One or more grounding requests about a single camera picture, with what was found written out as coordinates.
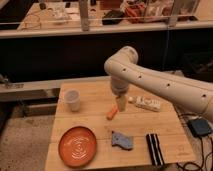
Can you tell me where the orange round plate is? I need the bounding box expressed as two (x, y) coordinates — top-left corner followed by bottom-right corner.
(58, 126), (97, 168)

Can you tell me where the metal post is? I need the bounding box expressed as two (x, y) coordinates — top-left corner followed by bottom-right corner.
(79, 0), (90, 31)
(167, 0), (182, 27)

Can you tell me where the black cable on floor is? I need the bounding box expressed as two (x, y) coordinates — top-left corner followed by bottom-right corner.
(175, 113), (213, 171)

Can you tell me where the orange red tool on bench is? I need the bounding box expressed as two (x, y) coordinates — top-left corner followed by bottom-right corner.
(125, 3), (146, 23)

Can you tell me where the left metal post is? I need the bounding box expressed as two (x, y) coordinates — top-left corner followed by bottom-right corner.
(79, 0), (90, 31)

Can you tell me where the white tube bottle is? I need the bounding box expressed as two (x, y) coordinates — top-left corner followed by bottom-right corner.
(128, 96), (161, 112)

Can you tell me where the metal rail beam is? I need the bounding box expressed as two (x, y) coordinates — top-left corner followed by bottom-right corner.
(0, 76), (109, 102)

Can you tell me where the black white striped block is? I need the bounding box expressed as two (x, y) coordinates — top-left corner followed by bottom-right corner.
(146, 134), (165, 166)

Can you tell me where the translucent plastic cup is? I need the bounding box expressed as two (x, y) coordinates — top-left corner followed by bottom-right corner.
(64, 90), (80, 112)

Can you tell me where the orange carrot toy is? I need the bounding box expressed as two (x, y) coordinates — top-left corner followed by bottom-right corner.
(106, 105), (118, 120)

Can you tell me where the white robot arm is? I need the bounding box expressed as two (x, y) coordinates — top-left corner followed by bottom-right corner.
(104, 46), (213, 123)

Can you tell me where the black object on bench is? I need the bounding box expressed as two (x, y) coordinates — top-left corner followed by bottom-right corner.
(102, 10), (124, 25)

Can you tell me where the right metal post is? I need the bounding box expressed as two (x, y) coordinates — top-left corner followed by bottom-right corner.
(167, 0), (182, 27)

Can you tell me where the blue sponge cloth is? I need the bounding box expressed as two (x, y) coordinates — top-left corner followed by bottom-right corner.
(111, 131), (133, 150)

